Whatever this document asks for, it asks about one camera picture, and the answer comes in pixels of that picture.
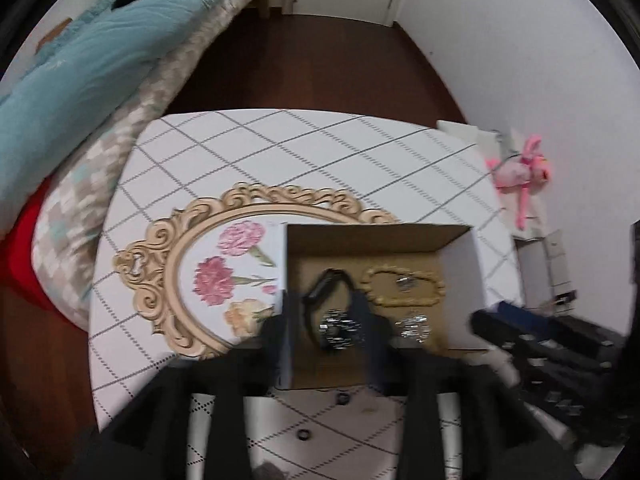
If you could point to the red cloth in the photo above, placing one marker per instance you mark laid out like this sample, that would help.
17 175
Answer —
25 255

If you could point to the small silver rhinestone ornament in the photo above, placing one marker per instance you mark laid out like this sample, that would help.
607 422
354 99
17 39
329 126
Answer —
405 282

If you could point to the white checked tablecloth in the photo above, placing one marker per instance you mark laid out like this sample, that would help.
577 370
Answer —
310 160

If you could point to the silver rhinestone brooch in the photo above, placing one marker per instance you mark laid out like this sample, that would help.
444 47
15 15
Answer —
412 327

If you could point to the light blue blanket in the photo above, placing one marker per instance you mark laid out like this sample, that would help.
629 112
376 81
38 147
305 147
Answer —
95 70

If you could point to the pink plush toy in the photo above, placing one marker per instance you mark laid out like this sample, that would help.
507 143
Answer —
522 170

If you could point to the ornate flower print tray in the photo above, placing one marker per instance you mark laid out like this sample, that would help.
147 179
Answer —
210 280

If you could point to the beige patterned quilt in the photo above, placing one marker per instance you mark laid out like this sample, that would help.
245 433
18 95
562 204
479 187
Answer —
100 185

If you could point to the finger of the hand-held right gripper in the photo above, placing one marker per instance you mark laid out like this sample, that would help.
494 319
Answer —
542 385
495 327

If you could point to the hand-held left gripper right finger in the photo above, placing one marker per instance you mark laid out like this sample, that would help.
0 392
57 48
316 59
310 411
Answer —
371 340

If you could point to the cardboard box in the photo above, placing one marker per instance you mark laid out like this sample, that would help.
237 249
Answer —
350 360

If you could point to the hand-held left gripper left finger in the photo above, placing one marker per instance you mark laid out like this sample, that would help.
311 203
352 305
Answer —
285 332

